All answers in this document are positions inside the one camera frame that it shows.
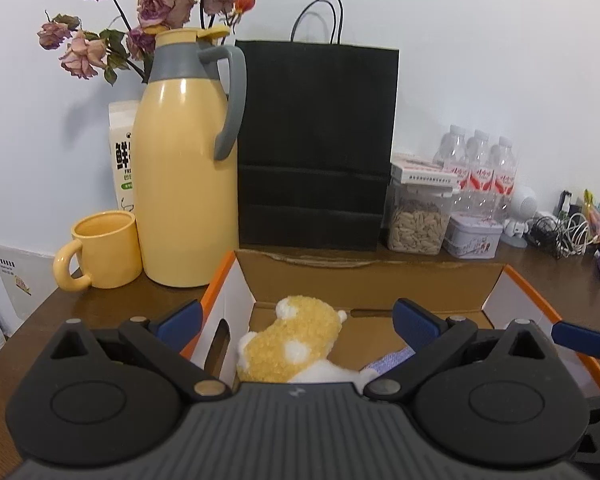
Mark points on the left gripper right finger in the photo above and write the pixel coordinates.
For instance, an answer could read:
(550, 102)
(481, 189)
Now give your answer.
(437, 344)

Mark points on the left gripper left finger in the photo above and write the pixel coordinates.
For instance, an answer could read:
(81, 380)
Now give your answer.
(159, 343)

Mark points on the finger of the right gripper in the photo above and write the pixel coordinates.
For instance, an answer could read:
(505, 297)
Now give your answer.
(577, 338)

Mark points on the purple knitted cloth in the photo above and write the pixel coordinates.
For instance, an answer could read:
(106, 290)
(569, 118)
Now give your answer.
(391, 361)

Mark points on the plush toy yellow white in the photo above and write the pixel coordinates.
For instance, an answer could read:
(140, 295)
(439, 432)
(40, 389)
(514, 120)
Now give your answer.
(295, 347)

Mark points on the red orange cardboard box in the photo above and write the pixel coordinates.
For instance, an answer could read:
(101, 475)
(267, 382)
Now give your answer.
(492, 293)

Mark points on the yellow mug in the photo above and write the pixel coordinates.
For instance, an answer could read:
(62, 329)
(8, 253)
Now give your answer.
(104, 253)

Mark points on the small white tin box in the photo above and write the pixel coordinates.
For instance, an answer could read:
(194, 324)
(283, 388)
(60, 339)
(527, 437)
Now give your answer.
(471, 237)

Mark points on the clear seed container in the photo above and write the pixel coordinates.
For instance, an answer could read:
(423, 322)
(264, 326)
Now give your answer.
(419, 217)

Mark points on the yellow thermos jug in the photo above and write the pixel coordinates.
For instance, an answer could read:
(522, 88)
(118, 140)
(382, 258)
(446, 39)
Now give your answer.
(184, 155)

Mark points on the white robot figurine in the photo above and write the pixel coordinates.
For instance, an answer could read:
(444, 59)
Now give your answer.
(520, 210)

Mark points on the flat white red box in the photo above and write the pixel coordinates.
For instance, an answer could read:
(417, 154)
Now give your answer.
(409, 171)

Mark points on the water bottle middle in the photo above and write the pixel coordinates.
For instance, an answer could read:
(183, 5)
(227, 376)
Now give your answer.
(477, 185)

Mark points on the water bottle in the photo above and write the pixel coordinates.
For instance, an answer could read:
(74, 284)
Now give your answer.
(504, 164)
(452, 147)
(477, 185)

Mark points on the water bottle right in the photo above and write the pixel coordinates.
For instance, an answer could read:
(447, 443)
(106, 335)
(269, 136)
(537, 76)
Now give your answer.
(504, 164)

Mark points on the water bottle left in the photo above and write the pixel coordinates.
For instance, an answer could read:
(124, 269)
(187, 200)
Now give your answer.
(452, 147)

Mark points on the milk carton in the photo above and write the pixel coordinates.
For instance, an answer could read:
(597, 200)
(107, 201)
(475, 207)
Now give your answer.
(121, 120)

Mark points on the black paper bag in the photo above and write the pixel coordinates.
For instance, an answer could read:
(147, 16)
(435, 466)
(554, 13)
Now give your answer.
(315, 142)

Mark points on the dried rose bouquet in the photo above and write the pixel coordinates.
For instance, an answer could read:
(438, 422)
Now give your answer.
(132, 47)

